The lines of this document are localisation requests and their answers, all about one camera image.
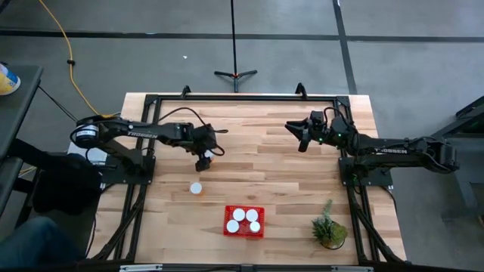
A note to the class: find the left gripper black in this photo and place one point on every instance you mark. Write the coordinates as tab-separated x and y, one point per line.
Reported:
202	138

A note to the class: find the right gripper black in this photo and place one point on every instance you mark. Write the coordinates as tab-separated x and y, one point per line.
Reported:
321	134

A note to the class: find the amber pill bottle white cap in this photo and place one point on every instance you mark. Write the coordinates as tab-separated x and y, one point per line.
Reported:
196	187
232	226
238	214
209	154
252	215

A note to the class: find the white opaque pill bottle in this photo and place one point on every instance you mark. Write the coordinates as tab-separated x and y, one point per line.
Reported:
255	226

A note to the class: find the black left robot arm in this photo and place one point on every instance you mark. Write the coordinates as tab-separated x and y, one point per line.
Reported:
141	133

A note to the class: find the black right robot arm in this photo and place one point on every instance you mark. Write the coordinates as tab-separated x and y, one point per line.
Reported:
389	150

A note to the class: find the red slotted plastic basket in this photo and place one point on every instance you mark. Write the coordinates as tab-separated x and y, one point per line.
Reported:
244	233

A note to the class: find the small green potted plant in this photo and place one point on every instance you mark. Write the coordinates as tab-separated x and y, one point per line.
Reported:
328	230

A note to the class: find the black tripod stand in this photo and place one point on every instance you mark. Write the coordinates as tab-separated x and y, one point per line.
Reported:
234	38

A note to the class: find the black cloth bag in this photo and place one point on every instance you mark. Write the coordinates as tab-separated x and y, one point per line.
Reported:
64	185

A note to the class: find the black equipment stand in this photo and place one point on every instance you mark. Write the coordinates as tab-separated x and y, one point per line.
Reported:
469	128

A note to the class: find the person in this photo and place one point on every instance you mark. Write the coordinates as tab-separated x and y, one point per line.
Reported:
34	242

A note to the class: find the dark side table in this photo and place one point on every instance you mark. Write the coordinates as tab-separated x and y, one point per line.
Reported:
19	113

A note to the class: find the yellow blue wipes canister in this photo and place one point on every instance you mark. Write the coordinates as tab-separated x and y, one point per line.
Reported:
7	81

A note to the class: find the black aluminium rig frame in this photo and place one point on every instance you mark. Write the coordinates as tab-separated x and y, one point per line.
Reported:
246	97

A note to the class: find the silver metal bracket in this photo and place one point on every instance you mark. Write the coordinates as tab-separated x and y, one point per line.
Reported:
351	269
141	267

